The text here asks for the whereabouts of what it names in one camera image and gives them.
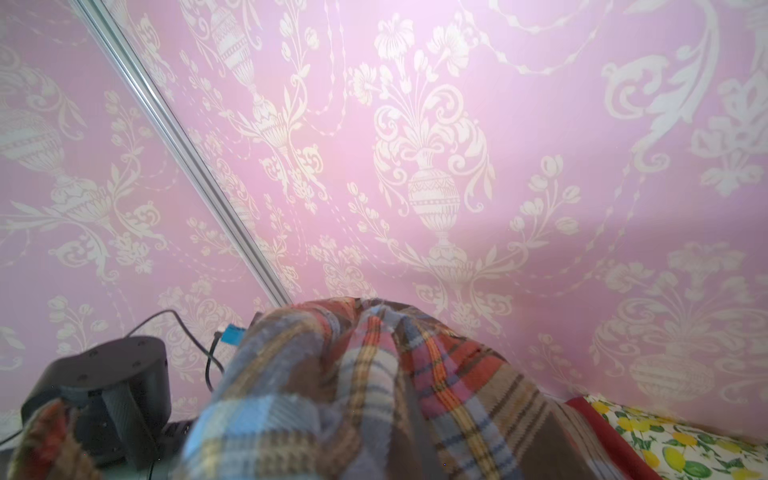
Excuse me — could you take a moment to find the plaid flannel cloth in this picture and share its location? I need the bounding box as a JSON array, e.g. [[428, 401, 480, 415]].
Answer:
[[5, 297, 607, 480]]

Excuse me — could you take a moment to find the lemon print cloth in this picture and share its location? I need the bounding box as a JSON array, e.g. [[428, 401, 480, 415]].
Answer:
[[584, 395, 767, 479]]

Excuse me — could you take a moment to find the red cloth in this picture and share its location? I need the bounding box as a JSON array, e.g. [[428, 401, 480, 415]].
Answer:
[[566, 397, 661, 480]]

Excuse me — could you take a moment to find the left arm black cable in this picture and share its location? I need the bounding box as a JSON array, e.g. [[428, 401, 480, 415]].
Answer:
[[122, 308, 226, 392]]

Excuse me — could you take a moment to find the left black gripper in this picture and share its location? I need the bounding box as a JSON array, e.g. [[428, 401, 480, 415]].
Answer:
[[21, 336, 192, 468]]

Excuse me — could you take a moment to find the left aluminium corner post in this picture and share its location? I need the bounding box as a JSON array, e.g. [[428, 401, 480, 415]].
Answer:
[[71, 0, 292, 306]]

